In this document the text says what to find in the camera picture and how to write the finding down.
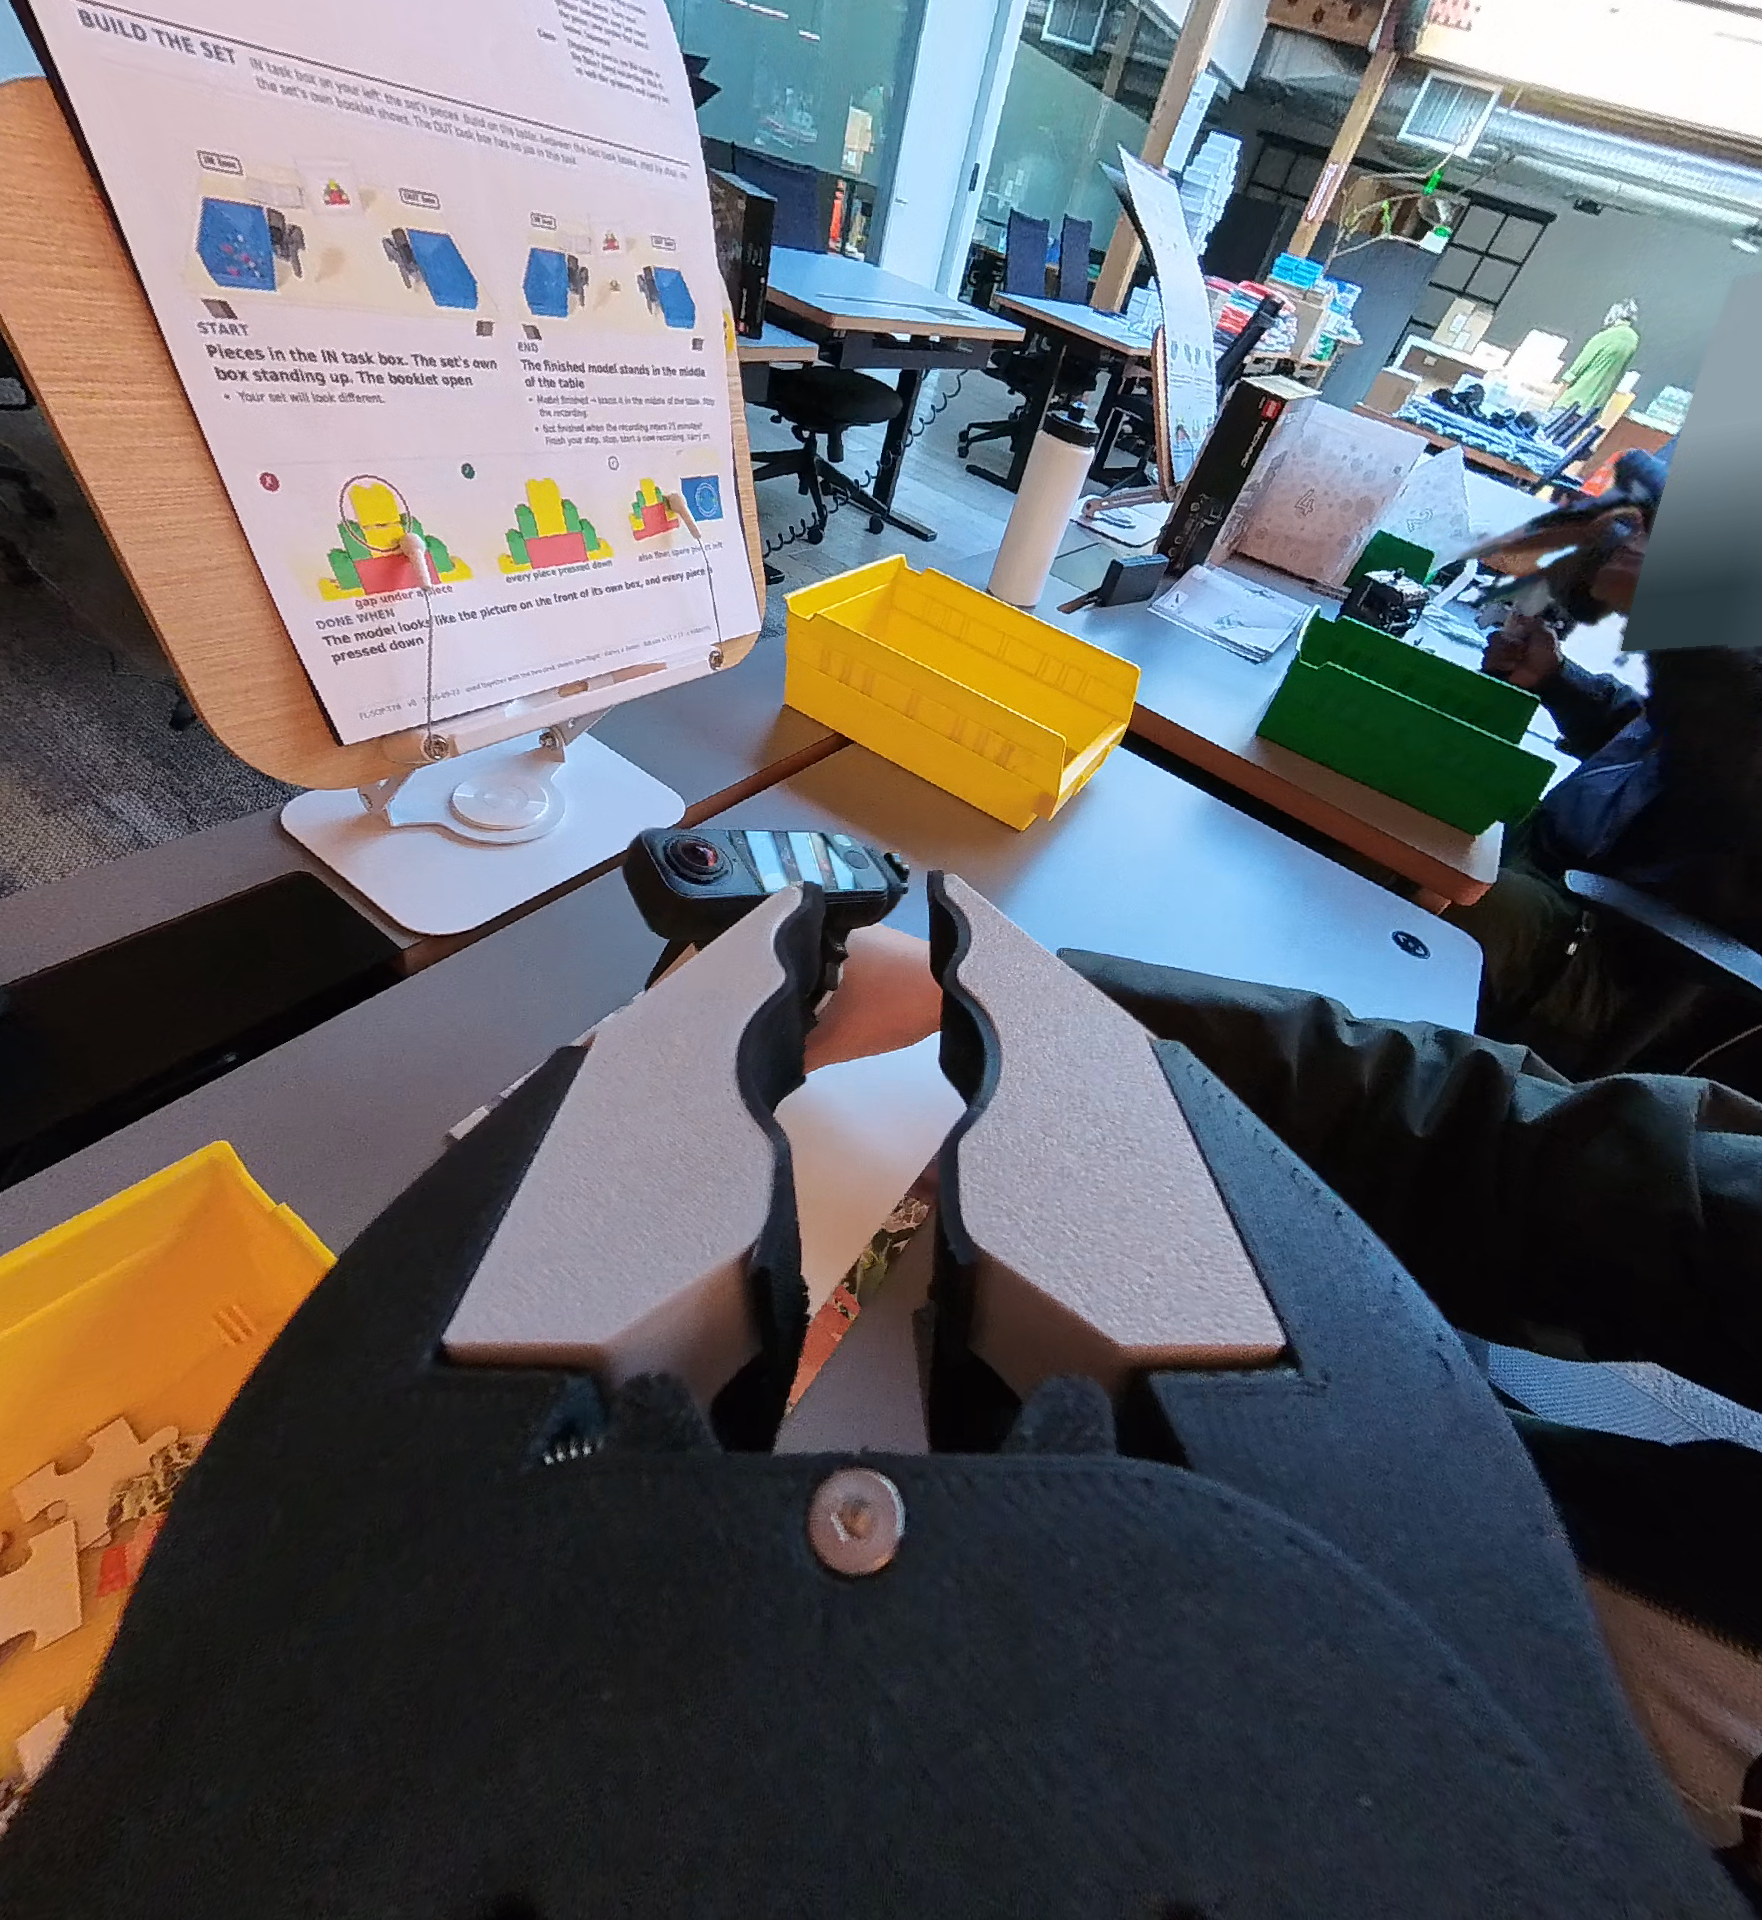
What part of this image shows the instruction sheet on stand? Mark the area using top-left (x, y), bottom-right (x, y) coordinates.
top-left (0, 74), bottom-right (770, 792)

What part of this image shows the document stand with white sheet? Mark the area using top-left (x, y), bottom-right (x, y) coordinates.
top-left (1113, 143), bottom-right (1229, 504)

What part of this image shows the yellow bin with puzzle pieces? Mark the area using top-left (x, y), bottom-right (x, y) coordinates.
top-left (0, 1140), bottom-right (341, 1920)

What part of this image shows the grey chair armrest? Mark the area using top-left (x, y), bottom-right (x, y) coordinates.
top-left (1564, 871), bottom-right (1762, 1007)

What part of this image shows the empty yellow bin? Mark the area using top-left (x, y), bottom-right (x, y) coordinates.
top-left (783, 554), bottom-right (1140, 830)

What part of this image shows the black carton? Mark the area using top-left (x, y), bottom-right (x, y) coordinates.
top-left (1159, 375), bottom-right (1326, 578)

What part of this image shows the pale printed box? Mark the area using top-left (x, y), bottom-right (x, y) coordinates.
top-left (1228, 396), bottom-right (1431, 593)

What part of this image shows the grey desk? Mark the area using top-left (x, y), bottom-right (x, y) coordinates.
top-left (0, 736), bottom-right (1487, 1450)
top-left (971, 554), bottom-right (1574, 909)
top-left (0, 659), bottom-right (844, 1052)

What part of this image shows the green bin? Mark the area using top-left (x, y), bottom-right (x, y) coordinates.
top-left (1255, 606), bottom-right (1559, 833)

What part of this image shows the white booklet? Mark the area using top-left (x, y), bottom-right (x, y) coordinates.
top-left (1149, 566), bottom-right (1309, 661)

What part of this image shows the black office chair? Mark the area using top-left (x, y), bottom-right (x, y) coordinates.
top-left (752, 368), bottom-right (906, 526)

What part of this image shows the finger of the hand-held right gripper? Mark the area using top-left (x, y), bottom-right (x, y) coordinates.
top-left (807, 927), bottom-right (962, 1080)

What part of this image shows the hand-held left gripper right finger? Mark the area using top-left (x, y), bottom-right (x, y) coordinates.
top-left (919, 871), bottom-right (1292, 1454)

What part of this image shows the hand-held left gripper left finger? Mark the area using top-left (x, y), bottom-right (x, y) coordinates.
top-left (439, 882), bottom-right (830, 1454)

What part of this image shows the small black box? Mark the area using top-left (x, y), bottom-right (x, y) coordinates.
top-left (1056, 552), bottom-right (1171, 613)

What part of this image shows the white bottle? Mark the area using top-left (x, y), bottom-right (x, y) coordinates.
top-left (989, 404), bottom-right (1102, 609)

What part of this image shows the puzzle frame board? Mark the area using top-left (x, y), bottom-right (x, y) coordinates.
top-left (442, 1034), bottom-right (975, 1450)

